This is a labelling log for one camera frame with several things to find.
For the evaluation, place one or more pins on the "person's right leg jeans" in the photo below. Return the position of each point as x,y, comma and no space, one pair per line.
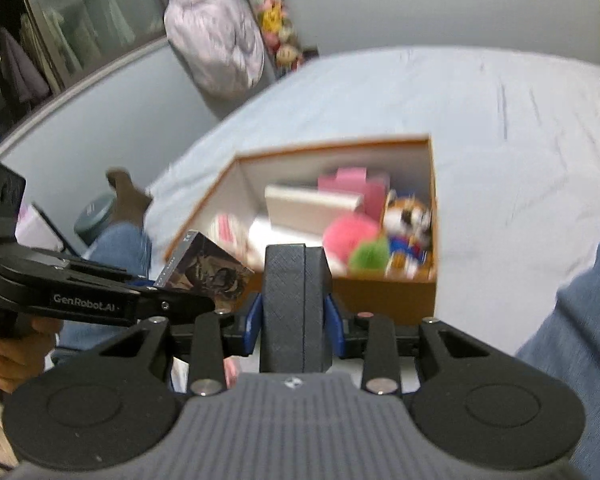
567,346

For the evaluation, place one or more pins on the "green fluffy pompom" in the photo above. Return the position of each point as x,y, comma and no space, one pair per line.
370,255

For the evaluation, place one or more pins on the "orange cardboard storage box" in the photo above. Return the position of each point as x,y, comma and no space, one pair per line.
239,190

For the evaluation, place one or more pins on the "light pink puffy jacket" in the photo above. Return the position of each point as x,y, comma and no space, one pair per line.
220,42

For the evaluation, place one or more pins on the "pink leather pouch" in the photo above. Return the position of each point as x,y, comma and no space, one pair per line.
373,186

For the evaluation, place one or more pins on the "pink fluffy pompom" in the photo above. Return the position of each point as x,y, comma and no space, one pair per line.
345,233

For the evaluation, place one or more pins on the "person's left hand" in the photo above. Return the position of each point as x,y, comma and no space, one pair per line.
24,358

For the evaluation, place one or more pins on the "person's leg jeans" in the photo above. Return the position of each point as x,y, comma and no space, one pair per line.
567,346
124,245

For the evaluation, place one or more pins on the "light blue bed sheet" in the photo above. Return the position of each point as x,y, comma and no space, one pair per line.
516,142

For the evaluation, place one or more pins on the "brown bear plush blue hat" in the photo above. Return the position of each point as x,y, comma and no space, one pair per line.
407,224

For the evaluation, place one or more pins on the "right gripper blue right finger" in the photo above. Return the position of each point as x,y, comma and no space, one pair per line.
334,326

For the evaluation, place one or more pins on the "hanging stuffed toys stack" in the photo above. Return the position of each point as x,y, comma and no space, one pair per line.
280,36

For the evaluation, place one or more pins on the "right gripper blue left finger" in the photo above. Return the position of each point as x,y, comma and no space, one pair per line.
252,312

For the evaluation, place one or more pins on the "person's left leg jeans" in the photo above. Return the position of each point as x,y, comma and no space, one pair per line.
124,245

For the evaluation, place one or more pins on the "dark grey textured box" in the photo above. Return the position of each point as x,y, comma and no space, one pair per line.
296,283

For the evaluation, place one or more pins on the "white pink bunny plush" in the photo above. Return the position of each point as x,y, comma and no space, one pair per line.
228,232

